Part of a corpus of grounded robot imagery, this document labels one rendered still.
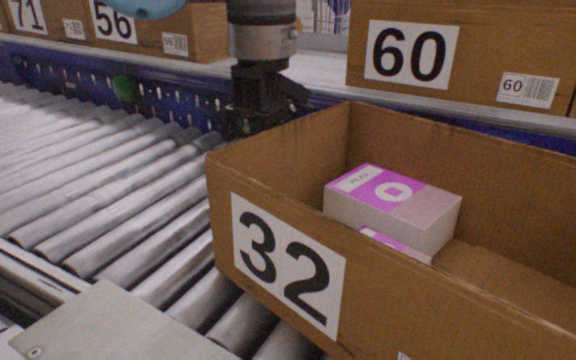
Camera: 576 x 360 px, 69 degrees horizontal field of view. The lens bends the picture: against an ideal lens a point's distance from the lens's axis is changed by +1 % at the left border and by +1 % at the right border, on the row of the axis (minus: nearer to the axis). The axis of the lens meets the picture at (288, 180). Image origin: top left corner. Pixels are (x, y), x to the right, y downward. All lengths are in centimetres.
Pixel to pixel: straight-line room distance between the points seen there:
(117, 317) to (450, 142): 48
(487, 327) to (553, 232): 30
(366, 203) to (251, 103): 21
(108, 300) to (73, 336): 6
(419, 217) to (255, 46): 30
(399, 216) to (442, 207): 7
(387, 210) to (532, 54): 38
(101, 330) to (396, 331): 33
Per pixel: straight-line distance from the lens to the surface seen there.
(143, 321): 53
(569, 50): 80
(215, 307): 55
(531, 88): 81
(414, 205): 59
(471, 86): 82
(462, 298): 33
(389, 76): 84
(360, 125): 68
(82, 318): 56
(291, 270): 44
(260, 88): 55
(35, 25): 157
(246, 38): 54
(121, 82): 119
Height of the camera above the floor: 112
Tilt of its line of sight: 29 degrees down
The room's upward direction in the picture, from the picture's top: straight up
